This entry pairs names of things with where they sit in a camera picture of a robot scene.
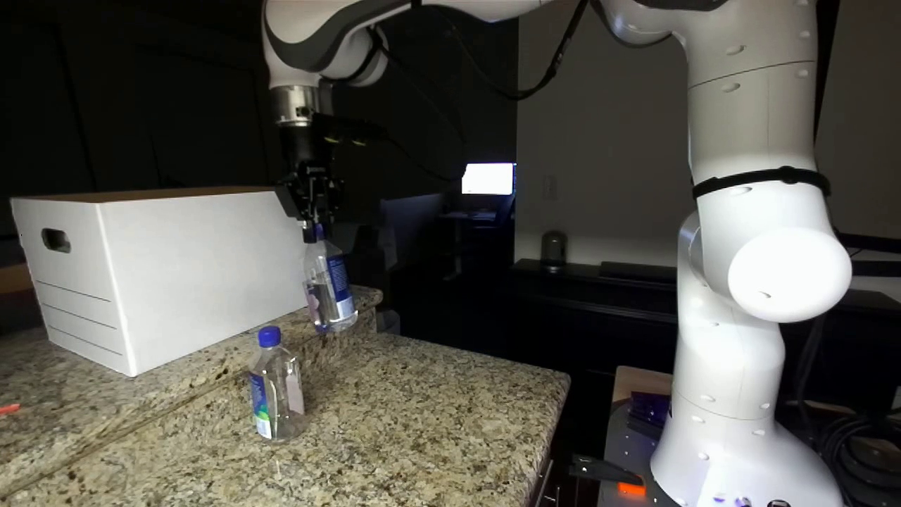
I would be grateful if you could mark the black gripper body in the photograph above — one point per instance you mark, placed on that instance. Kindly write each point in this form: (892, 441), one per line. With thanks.
(309, 179)

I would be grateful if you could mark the dark low desk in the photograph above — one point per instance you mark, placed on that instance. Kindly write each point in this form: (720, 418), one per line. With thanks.
(602, 310)

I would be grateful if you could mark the orange black clamp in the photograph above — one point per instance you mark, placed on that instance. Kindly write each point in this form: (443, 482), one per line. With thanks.
(633, 490)

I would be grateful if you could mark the blue cap water bottle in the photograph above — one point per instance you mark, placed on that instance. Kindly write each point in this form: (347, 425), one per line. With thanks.
(330, 292)
(277, 389)

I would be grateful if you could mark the small gray device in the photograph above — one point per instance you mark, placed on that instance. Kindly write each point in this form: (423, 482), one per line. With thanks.
(554, 251)

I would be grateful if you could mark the lit computer monitor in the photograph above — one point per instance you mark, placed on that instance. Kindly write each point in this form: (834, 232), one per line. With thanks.
(488, 179)

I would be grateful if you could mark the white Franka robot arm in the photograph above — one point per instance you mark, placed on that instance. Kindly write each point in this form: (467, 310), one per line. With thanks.
(762, 121)

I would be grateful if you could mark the white storage box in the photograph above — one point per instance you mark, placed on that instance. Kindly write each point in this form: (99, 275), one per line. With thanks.
(187, 270)

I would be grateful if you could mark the gray robot base plate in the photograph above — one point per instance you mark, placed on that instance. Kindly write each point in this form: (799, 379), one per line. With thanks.
(636, 441)

